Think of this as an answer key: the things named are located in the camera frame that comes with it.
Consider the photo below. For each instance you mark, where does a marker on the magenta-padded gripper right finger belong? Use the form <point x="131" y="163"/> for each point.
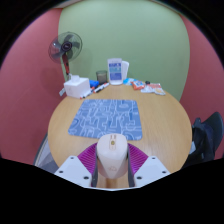
<point x="150" y="168"/>

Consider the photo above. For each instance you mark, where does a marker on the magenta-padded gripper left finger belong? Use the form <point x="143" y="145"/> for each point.
<point x="75" y="168"/>

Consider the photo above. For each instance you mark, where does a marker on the cream white computer mouse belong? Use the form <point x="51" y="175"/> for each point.
<point x="112" y="156"/>

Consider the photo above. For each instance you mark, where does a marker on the blue patterned mouse pad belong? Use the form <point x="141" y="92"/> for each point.
<point x="106" y="116"/>

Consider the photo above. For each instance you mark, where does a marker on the white marker red cap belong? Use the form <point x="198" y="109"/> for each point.
<point x="97" y="88"/>
<point x="87" y="93"/>

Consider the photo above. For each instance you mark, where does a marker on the black office chair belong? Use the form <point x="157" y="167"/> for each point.
<point x="216" y="126"/>

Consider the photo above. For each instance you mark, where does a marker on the white and orange snack packet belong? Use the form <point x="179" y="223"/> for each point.
<point x="154" y="89"/>

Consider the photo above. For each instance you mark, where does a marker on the white tissue box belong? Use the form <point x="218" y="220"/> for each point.
<point x="76" y="88"/>

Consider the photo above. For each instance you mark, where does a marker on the small black object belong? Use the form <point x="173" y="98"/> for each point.
<point x="147" y="82"/>

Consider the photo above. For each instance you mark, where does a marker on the blue whiteboard eraser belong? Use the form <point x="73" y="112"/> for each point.
<point x="94" y="83"/>

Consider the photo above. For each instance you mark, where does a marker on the light blue packet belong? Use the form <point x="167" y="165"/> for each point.
<point x="128" y="81"/>

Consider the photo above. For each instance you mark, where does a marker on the dark mesh pen cup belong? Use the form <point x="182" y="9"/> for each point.
<point x="101" y="77"/>

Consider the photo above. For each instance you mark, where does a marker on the black standing fan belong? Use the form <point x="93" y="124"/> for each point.
<point x="66" y="46"/>

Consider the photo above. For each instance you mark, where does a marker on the white wall outlet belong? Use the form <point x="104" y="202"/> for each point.
<point x="62" y="92"/>

